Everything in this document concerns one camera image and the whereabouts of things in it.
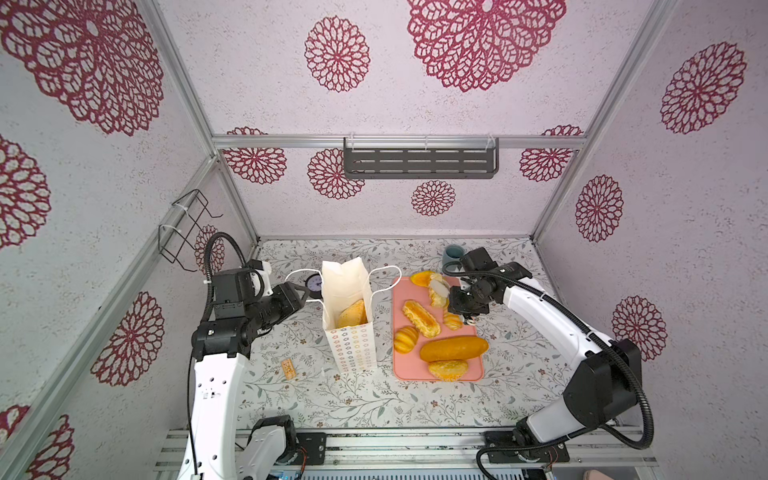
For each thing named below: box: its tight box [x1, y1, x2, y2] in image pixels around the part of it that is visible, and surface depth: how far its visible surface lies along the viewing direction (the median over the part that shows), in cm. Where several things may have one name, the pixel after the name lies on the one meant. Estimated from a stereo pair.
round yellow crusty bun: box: [428, 359, 469, 382], surface depth 83 cm
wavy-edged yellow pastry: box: [402, 299, 441, 338], surface depth 96 cm
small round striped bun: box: [394, 325, 420, 354], surface depth 91 cm
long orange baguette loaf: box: [420, 335, 489, 362], surface depth 88 cm
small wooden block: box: [282, 358, 297, 381], surface depth 87 cm
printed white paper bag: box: [321, 257, 377, 373], surface depth 79 cm
